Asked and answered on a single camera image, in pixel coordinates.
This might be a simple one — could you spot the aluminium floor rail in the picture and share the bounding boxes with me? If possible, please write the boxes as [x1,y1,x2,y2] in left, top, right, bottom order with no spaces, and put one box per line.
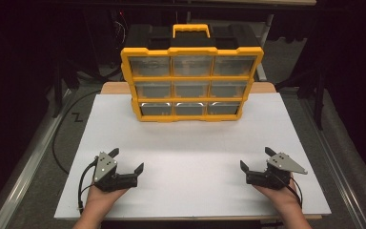
[0,89,73,229]
[298,96,366,229]

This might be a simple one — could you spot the yellow and black organizer cabinet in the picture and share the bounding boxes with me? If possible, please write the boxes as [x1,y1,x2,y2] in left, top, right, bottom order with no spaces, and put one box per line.
[120,23,265,123]

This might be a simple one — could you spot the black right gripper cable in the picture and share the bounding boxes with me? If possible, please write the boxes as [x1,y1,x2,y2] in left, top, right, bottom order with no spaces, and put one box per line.
[286,176,304,208]

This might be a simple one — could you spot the set of clear drawers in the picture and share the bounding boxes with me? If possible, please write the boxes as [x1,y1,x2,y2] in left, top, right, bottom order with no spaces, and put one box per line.
[128,56,257,116]

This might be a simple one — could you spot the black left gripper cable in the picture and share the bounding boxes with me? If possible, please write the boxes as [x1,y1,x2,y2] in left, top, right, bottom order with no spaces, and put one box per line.
[77,157,99,215]

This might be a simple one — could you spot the person's left hand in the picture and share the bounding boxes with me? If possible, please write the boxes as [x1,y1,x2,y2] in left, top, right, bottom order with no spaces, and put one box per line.
[82,185,130,220]

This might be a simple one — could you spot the white foam board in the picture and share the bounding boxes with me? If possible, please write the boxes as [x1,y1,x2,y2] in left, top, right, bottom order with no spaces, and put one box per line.
[53,93,332,220]

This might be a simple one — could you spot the black metal stand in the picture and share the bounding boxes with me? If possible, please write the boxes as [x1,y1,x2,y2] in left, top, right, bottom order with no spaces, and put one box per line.
[314,61,328,131]
[51,55,65,119]

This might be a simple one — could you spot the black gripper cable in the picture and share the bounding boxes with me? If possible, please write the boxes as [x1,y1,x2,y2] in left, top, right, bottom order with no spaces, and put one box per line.
[77,157,99,215]
[286,176,304,208]

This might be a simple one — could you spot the long black floor cable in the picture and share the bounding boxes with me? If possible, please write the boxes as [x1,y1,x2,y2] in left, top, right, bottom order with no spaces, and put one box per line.
[51,90,102,176]

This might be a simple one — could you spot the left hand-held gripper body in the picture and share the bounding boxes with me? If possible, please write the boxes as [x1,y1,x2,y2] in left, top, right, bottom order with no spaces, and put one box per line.
[92,152,139,193]

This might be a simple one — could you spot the person's right hand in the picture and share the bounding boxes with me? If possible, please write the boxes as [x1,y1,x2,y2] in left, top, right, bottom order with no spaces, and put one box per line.
[254,182,301,218]

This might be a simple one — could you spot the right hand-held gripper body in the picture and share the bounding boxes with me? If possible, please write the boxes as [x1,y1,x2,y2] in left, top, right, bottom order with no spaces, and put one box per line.
[245,152,309,191]

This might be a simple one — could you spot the grey metal post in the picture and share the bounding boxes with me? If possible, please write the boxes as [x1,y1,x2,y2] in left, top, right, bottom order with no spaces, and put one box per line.
[255,13,275,82]

